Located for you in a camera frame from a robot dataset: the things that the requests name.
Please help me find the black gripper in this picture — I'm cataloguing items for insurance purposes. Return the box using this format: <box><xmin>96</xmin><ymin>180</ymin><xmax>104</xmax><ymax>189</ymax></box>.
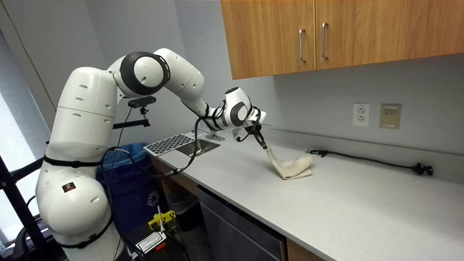
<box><xmin>246</xmin><ymin>123</ymin><xmax>269</xmax><ymax>149</ymax></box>

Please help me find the cream white cloth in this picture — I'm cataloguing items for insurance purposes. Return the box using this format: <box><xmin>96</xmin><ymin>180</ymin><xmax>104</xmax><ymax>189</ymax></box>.
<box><xmin>266</xmin><ymin>148</ymin><xmax>314</xmax><ymax>180</ymax></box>

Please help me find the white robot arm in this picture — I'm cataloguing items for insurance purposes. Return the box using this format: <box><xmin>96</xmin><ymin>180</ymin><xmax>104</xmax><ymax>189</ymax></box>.
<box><xmin>35</xmin><ymin>48</ymin><xmax>266</xmax><ymax>261</ymax></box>

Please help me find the steel sink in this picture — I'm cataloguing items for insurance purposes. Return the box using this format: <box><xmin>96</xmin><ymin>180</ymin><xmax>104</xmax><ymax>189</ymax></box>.
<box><xmin>179</xmin><ymin>139</ymin><xmax>220</xmax><ymax>157</ymax></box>

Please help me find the black dishwasher front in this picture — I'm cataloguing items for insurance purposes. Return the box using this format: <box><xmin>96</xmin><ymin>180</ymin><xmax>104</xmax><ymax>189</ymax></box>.
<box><xmin>198</xmin><ymin>187</ymin><xmax>286</xmax><ymax>261</ymax></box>

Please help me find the wooden upper cabinet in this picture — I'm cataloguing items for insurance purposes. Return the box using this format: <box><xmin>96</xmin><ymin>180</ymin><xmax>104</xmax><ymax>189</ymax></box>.
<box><xmin>221</xmin><ymin>0</ymin><xmax>464</xmax><ymax>78</ymax></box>

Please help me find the yellow tool on floor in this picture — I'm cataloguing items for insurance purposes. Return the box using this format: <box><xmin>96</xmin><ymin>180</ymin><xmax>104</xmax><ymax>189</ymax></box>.
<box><xmin>148</xmin><ymin>210</ymin><xmax>177</xmax><ymax>231</ymax></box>

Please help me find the blue recycling bin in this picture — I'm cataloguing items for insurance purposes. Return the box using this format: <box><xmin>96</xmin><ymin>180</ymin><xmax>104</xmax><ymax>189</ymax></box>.
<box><xmin>98</xmin><ymin>142</ymin><xmax>167</xmax><ymax>239</ymax></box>

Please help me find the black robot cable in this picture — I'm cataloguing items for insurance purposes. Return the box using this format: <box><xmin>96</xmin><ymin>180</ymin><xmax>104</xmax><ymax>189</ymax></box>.
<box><xmin>164</xmin><ymin>107</ymin><xmax>266</xmax><ymax>178</ymax></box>

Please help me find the white wall power outlet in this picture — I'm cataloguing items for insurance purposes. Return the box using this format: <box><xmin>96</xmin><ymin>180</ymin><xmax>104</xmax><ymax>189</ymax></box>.
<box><xmin>353</xmin><ymin>104</ymin><xmax>370</xmax><ymax>126</ymax></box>

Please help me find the silver cabinet handle left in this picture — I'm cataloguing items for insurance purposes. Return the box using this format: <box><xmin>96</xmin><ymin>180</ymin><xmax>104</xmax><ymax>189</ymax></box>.
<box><xmin>298</xmin><ymin>28</ymin><xmax>307</xmax><ymax>64</ymax></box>

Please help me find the silver cabinet handle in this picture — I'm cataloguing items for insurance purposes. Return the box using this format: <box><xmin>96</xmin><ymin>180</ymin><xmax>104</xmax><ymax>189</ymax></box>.
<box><xmin>298</xmin><ymin>28</ymin><xmax>307</xmax><ymax>64</ymax></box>
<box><xmin>321</xmin><ymin>22</ymin><xmax>330</xmax><ymax>60</ymax></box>

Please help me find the beige wall plate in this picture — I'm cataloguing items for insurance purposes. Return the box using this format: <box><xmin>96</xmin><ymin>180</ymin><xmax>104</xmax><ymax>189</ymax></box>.
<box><xmin>380</xmin><ymin>103</ymin><xmax>402</xmax><ymax>129</ymax></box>

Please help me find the black camera on stand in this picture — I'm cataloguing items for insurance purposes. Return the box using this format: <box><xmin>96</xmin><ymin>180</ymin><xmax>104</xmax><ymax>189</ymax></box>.
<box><xmin>114</xmin><ymin>96</ymin><xmax>157</xmax><ymax>129</ymax></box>

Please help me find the silver cabinet handle right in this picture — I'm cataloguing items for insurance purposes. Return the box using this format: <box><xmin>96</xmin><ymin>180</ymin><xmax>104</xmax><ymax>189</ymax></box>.
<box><xmin>321</xmin><ymin>22</ymin><xmax>330</xmax><ymax>60</ymax></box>

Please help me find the black cable along backsplash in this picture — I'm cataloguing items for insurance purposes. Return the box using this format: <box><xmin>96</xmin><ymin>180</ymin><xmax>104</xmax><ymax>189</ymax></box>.
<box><xmin>309</xmin><ymin>147</ymin><xmax>436</xmax><ymax>177</ymax></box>

